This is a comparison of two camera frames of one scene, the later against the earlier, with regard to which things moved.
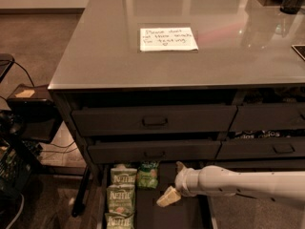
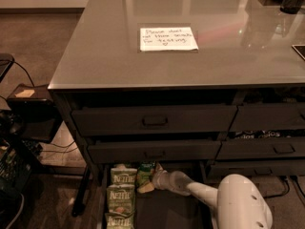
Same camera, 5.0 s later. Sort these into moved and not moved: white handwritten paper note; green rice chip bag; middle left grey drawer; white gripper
Moved: white gripper
Not moved: green rice chip bag; middle left grey drawer; white handwritten paper note
